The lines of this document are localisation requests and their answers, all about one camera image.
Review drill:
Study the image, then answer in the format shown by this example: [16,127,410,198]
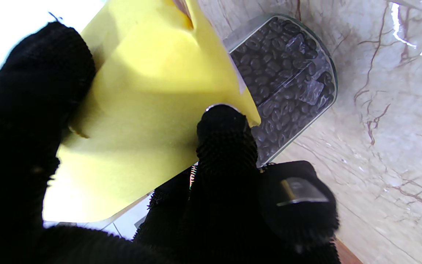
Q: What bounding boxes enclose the glass jar with coffee beans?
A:
[224,14,338,167]

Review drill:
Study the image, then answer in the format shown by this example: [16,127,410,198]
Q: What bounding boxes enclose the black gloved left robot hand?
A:
[0,21,342,264]

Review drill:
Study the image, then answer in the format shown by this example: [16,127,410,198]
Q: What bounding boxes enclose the yellow coffee jar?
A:
[42,0,262,223]

